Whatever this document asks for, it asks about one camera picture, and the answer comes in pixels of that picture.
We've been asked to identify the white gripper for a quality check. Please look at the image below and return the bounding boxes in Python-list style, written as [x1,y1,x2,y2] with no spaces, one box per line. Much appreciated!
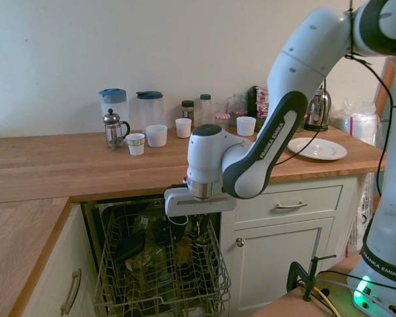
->
[164,188,238,234]

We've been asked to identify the dishwasher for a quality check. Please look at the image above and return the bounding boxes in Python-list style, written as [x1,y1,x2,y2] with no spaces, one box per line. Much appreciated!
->
[80,188,223,317]

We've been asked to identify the black mug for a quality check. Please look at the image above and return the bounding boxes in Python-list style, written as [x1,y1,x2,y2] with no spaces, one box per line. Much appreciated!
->
[166,216,189,244]

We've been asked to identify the black rectangular container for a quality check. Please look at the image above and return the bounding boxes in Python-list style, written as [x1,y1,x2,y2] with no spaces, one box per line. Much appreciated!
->
[114,229,147,264]

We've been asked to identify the white cabinet door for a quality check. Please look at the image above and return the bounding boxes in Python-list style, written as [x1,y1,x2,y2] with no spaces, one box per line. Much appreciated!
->
[232,217,337,311]

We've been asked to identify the white drawer front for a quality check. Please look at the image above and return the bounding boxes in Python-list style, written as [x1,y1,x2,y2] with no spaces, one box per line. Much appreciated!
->
[234,184,345,223]

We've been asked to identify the tapered white cup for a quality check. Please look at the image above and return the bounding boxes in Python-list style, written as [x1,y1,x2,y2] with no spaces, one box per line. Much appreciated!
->
[175,118,193,139]

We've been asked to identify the wide white cup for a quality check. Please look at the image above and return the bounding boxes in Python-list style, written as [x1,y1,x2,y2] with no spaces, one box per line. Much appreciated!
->
[145,124,168,148]

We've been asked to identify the red checked lid jar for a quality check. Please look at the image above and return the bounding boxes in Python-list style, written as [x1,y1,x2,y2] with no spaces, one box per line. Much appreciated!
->
[229,110,249,127]
[215,112,232,135]

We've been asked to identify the patterned rim white cup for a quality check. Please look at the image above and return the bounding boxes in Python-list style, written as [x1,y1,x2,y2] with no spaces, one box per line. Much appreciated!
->
[125,133,147,157]

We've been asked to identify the short white cup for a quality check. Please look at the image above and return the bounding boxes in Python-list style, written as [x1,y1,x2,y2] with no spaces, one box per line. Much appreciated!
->
[236,116,258,137]

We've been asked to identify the black metal clamp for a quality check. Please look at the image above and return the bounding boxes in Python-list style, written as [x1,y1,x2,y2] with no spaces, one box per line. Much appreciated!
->
[286,254,338,302]

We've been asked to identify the tall green lid jar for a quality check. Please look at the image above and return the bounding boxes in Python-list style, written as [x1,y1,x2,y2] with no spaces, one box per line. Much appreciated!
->
[199,94,213,131]

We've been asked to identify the dark lid spice jar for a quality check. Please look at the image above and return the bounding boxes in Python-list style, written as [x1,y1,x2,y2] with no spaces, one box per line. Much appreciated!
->
[181,100,195,130]

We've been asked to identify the clear glass tumbler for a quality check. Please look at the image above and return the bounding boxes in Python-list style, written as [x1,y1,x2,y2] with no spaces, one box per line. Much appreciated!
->
[214,100,230,116]

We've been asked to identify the dark teal lid pitcher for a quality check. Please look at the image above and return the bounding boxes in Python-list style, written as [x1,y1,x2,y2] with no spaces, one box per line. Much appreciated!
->
[135,90,166,131]

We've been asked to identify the glass french press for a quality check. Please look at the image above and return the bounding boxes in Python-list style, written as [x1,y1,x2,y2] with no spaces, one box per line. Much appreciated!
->
[102,108,131,152]

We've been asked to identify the clear glass jar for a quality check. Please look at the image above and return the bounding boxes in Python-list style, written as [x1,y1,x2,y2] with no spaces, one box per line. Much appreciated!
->
[232,93,249,113]

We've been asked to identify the black bottle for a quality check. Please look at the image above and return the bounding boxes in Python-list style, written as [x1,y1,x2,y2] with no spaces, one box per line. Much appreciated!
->
[247,85,259,120]

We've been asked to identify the red printed box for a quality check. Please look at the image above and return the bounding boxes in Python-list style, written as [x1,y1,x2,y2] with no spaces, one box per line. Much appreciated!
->
[255,87,270,119]

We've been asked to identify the white corner cabinet front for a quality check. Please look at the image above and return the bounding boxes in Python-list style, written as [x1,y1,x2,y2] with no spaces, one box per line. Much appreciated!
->
[19,203,100,317]

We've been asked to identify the white dinner plate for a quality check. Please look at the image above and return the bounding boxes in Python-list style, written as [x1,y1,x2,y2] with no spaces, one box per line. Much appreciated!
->
[286,137,348,162]

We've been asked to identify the light blue lid pitcher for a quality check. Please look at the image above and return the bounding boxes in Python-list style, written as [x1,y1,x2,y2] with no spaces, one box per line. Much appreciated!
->
[98,88,130,135]

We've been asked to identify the clear plastic bag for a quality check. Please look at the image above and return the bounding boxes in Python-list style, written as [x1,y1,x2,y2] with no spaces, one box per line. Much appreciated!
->
[345,171,381,259]

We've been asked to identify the steel electric kettle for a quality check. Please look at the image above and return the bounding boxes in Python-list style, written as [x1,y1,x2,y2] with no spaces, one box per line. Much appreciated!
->
[304,87,333,133]

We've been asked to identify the bagged stack of plastic cups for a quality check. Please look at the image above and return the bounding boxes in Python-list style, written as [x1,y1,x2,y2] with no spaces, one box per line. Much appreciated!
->
[331,98,383,148]

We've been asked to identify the wire dishwasher rack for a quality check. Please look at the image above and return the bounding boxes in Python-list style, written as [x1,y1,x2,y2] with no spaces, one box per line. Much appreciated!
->
[92,194,232,317]

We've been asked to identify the metal drawer handle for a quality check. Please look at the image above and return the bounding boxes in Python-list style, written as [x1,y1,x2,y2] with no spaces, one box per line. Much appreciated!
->
[276,201,308,211]

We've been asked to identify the brass cabinet handle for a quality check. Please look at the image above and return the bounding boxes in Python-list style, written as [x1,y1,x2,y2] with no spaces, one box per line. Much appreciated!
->
[59,267,83,315]

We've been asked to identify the black base cable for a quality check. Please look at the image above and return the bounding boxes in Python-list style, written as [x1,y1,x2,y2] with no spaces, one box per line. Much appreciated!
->
[316,269,396,293]

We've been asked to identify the yellow cable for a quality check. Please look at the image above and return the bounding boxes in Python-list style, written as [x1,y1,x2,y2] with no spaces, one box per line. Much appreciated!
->
[313,287,341,317]

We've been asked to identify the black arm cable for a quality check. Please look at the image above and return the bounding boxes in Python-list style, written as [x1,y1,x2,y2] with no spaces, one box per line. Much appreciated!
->
[270,0,395,199]

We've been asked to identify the wooden door frame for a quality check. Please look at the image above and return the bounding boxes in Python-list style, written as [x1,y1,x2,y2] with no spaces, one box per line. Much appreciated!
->
[376,56,396,117]

